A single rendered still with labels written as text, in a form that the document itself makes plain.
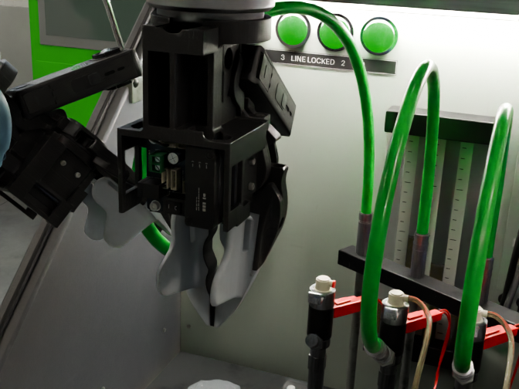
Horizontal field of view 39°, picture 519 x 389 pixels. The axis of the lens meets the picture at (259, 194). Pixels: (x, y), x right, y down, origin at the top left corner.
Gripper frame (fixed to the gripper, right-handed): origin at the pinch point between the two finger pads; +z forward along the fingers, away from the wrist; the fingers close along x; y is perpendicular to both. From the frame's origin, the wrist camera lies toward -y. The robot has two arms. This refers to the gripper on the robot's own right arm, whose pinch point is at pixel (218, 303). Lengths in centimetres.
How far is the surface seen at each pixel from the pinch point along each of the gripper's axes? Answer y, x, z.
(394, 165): -16.8, 8.5, -6.9
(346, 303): -30.3, 2.6, 13.7
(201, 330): -56, -27, 37
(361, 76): -44.1, -0.9, -9.4
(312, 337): -25.3, 0.3, 15.9
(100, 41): -260, -174, 24
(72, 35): -260, -189, 22
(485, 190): -17.6, 16.0, -5.6
